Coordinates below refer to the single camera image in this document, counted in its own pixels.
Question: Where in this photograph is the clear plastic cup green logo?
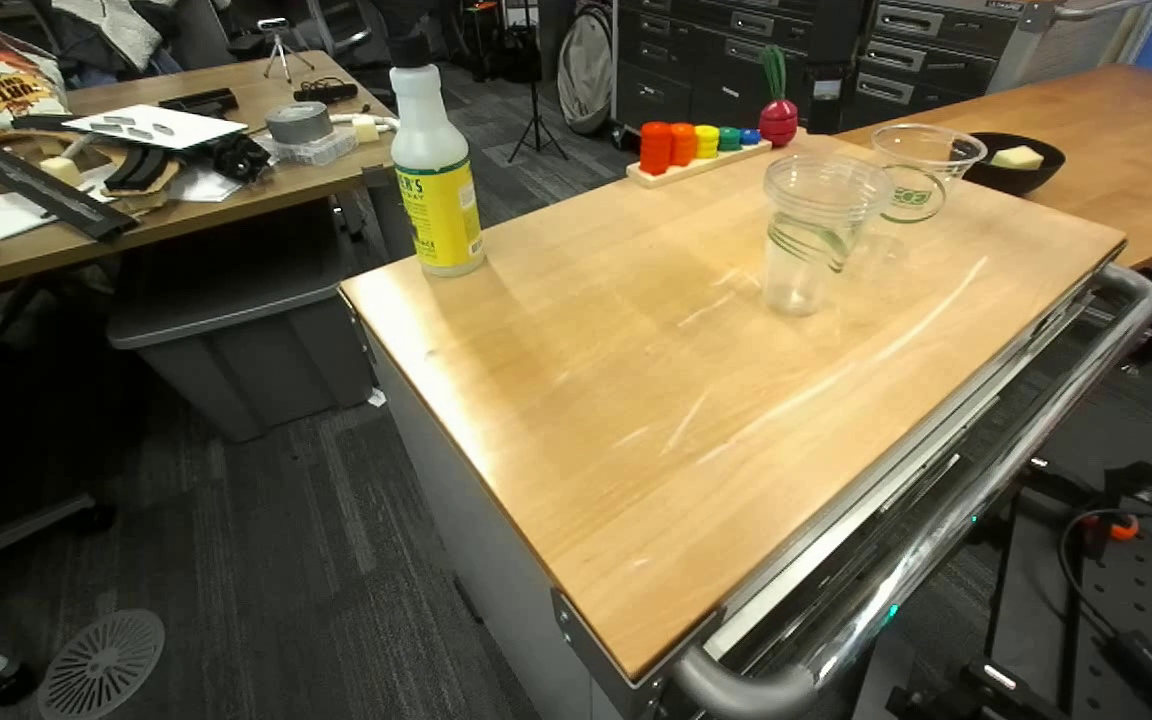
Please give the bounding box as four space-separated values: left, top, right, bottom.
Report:
761 146 889 314

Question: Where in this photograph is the white yellow spray bottle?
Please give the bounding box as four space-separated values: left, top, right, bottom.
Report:
390 63 480 277

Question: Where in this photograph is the grey waste bin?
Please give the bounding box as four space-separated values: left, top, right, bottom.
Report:
107 277 373 439

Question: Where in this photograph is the red radish toy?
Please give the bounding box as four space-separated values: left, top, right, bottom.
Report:
761 43 801 146

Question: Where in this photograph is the black drawer cabinet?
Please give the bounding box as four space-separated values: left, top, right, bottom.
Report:
613 0 1042 133

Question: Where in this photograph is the grey tape roll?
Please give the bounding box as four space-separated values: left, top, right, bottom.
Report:
266 101 330 143

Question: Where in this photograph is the black plate with food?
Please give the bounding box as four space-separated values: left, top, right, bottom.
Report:
967 133 1063 195

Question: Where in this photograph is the white paper sheet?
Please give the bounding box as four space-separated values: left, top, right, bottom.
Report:
73 103 239 153

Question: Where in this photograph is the cluttered wooden desk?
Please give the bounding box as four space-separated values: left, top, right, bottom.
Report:
0 46 401 313

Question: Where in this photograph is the wooden ring stacker base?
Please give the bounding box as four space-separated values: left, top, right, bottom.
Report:
622 139 793 187

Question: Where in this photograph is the orange stacking ring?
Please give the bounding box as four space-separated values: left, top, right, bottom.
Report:
668 121 700 171

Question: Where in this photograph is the metal cart handle bar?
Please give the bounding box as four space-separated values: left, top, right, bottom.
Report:
668 262 1152 720

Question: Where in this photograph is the orange handled clamp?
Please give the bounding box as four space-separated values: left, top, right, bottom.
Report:
1083 511 1138 544

